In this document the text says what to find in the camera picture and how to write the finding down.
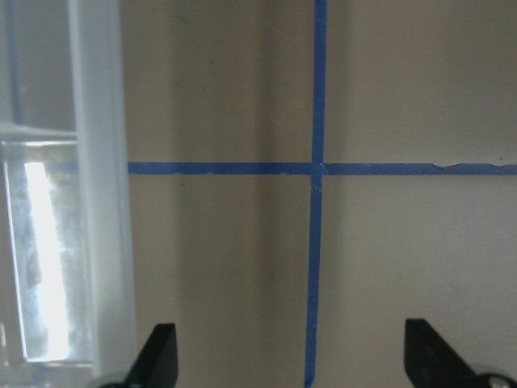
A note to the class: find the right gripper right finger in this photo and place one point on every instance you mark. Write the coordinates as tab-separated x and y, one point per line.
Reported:
431	362

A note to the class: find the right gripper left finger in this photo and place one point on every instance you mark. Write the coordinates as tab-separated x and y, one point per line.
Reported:
157	364

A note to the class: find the clear plastic box lid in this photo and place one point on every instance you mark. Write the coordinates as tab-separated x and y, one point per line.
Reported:
67	309

